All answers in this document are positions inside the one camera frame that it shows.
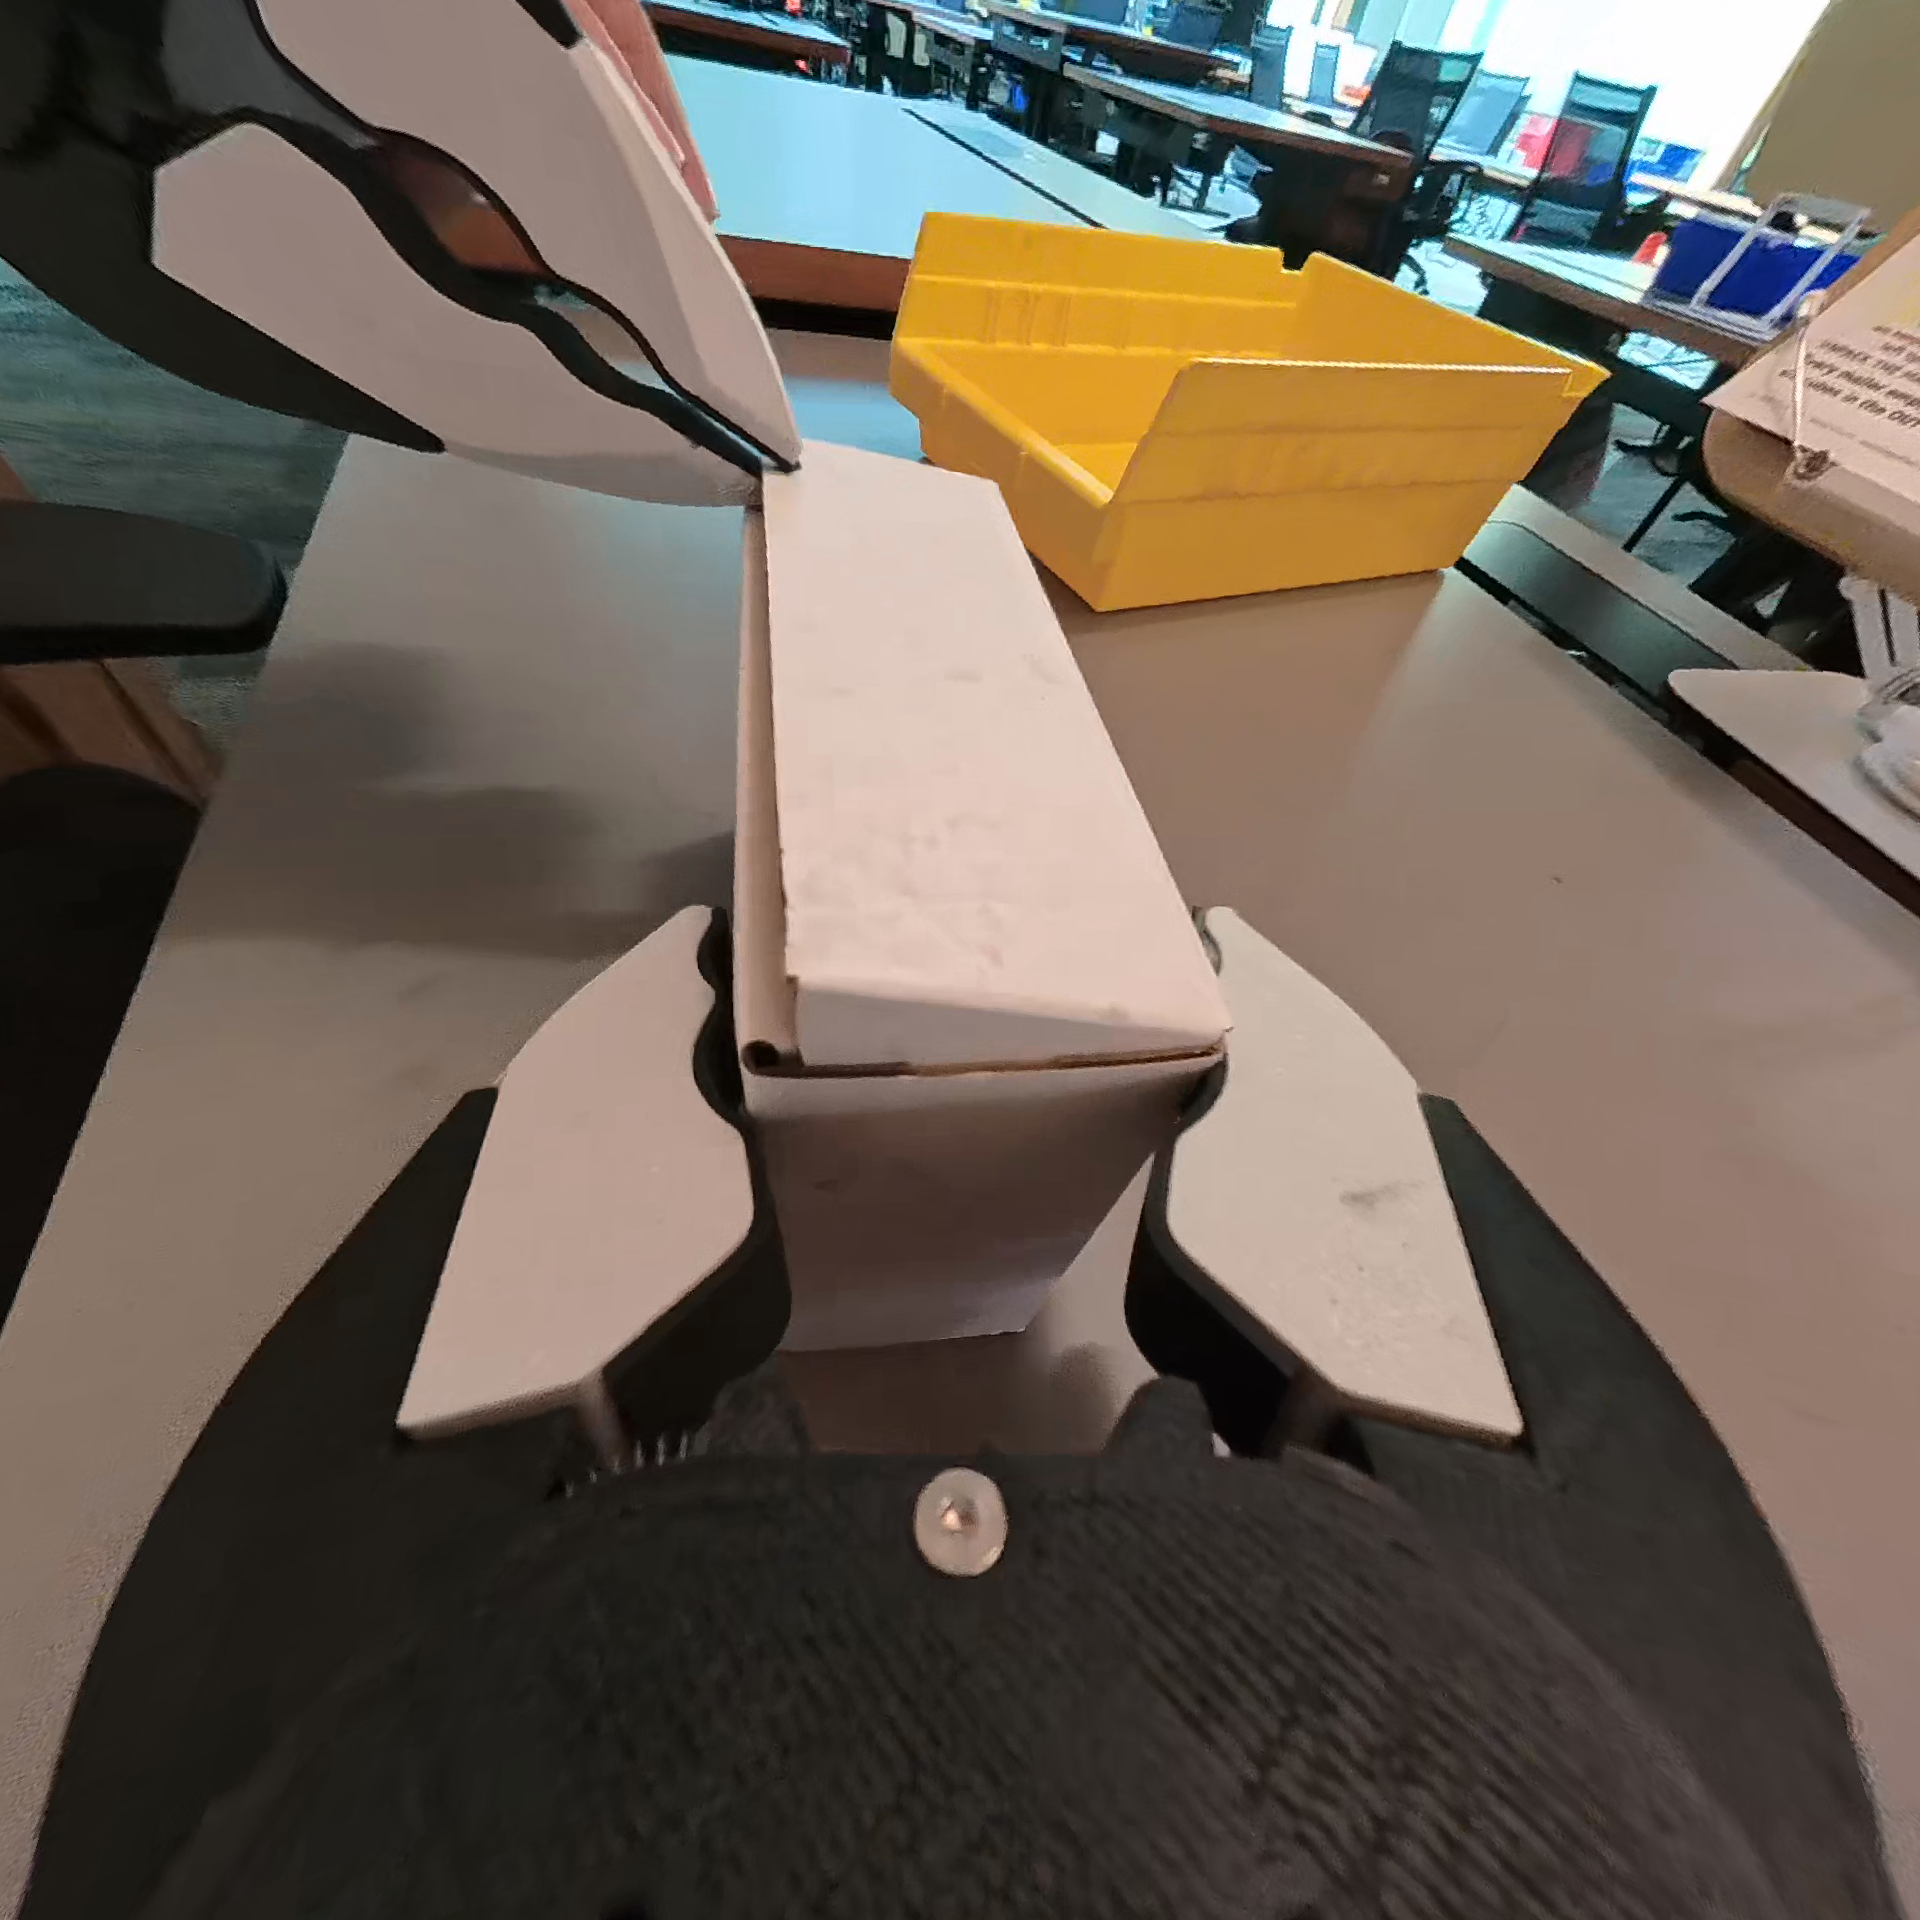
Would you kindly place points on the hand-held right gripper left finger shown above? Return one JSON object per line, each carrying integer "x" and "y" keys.
{"x": 587, "y": 1198}

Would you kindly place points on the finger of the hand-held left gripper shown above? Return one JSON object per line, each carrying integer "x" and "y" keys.
{"x": 333, "y": 284}
{"x": 598, "y": 179}

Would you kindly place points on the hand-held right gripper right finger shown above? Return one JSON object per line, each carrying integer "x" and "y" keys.
{"x": 1320, "y": 1198}

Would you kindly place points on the white cardboard box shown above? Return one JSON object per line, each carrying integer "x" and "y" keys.
{"x": 932, "y": 750}

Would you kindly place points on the person's left hand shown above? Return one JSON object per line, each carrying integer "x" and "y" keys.
{"x": 655, "y": 77}

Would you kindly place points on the grey table with wooden edge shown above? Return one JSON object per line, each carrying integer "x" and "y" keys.
{"x": 840, "y": 164}

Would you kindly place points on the dark background table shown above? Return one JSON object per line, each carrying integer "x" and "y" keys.
{"x": 1247, "y": 117}

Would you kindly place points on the black edged side table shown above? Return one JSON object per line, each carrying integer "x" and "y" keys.
{"x": 1620, "y": 585}

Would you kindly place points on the yellow plastic bin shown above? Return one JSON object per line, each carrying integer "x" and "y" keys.
{"x": 1275, "y": 495}

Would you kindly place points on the black mesh chair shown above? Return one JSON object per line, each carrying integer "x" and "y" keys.
{"x": 1583, "y": 152}
{"x": 1420, "y": 105}

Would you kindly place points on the printed instruction sheet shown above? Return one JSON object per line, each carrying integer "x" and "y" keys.
{"x": 1847, "y": 390}

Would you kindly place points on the blue bin with white frame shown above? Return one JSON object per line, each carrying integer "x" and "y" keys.
{"x": 1725, "y": 261}

